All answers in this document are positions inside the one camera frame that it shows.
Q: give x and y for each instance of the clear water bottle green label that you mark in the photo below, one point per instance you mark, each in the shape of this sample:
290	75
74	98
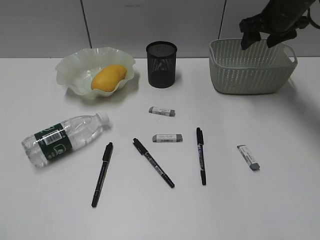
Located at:
50	144

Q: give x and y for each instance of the grey eraser upper middle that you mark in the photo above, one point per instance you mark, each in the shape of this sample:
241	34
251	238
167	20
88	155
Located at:
162	111

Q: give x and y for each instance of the yellow mango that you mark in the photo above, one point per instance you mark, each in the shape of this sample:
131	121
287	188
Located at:
108	78

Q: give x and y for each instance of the grey eraser centre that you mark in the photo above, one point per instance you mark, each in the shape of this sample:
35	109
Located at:
167	138

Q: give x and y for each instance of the grey eraser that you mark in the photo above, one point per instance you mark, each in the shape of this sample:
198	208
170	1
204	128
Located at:
167	138
162	111
248	157

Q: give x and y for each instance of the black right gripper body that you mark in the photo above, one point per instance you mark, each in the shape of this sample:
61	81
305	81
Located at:
278	17

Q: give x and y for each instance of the grey eraser right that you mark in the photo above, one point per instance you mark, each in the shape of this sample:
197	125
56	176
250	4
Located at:
248	157

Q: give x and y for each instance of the pale green wavy plate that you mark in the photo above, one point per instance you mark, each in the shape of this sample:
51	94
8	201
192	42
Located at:
77	71

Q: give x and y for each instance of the black mesh pen holder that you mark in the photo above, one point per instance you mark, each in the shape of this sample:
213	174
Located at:
161	64

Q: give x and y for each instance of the black marker pen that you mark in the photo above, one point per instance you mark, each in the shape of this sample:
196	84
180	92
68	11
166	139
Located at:
102	174
144	152
200	150

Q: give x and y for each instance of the pale green woven basket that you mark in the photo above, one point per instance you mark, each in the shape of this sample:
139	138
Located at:
255	71

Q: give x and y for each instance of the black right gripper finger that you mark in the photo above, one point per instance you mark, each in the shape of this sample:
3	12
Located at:
249	38
277	38

